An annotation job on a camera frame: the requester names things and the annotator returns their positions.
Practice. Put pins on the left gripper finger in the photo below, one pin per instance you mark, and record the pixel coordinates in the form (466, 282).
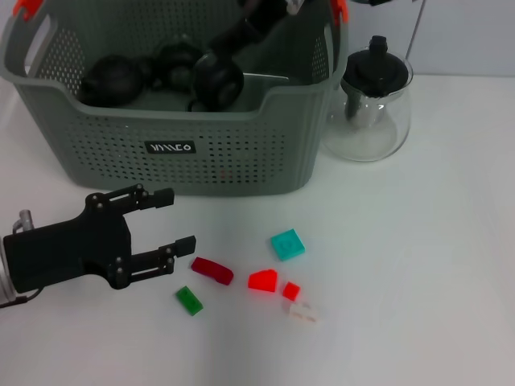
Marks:
(164, 197)
(186, 244)

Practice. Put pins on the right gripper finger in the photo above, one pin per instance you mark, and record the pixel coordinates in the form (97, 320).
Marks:
(229, 42)

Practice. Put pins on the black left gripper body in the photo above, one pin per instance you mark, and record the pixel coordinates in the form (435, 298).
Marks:
(60, 249)

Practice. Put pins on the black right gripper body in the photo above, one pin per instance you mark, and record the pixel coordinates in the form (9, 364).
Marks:
(261, 16)

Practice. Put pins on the glass teacup with black sleeve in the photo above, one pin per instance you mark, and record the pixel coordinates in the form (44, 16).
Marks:
(217, 82)
(177, 64)

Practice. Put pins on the grey-green perforated storage bin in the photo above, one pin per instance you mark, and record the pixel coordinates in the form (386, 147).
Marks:
(201, 169)

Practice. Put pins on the dark red curved brick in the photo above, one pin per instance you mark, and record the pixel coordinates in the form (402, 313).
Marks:
(211, 271)

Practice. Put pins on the green two-stud brick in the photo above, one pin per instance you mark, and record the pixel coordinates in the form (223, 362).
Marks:
(189, 300)

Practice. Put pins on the bright red slope brick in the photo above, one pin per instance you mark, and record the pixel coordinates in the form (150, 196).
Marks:
(263, 280)

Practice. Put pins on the teal square plate brick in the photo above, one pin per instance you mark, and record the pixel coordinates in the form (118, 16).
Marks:
(286, 245)

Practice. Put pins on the dark clay teapot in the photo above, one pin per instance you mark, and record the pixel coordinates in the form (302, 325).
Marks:
(116, 78)

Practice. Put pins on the glass teapot with black lid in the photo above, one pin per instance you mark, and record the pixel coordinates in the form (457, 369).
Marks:
(374, 72)

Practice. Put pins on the long white brick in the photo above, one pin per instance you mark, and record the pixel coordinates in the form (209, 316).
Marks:
(303, 313)

